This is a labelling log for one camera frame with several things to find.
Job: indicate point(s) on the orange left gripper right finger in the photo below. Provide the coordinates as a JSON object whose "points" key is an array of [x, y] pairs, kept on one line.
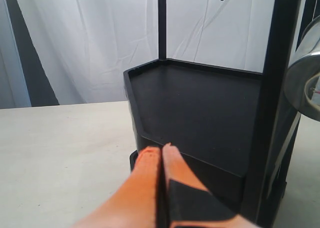
{"points": [[190, 203]]}

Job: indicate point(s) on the black shelf rack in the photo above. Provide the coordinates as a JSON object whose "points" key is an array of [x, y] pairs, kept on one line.
{"points": [[234, 128]]}

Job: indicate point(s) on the white backdrop curtain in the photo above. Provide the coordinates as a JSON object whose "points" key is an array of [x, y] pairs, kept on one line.
{"points": [[59, 52]]}

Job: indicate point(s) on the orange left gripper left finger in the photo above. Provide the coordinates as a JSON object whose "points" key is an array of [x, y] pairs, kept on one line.
{"points": [[134, 204]]}

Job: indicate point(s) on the stainless steel mug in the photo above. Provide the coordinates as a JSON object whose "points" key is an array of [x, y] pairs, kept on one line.
{"points": [[302, 81]]}

